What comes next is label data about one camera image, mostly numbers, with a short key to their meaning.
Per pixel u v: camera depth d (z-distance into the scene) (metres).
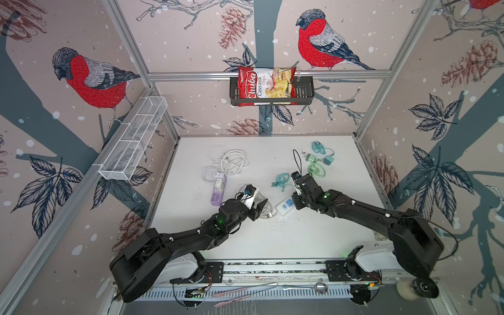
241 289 0.70
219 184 0.90
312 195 0.66
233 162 1.07
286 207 0.89
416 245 0.42
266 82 0.88
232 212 0.62
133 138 0.79
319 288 0.69
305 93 0.95
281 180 0.98
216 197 0.92
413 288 0.62
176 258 0.49
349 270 0.67
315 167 1.07
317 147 1.14
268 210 0.88
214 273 0.73
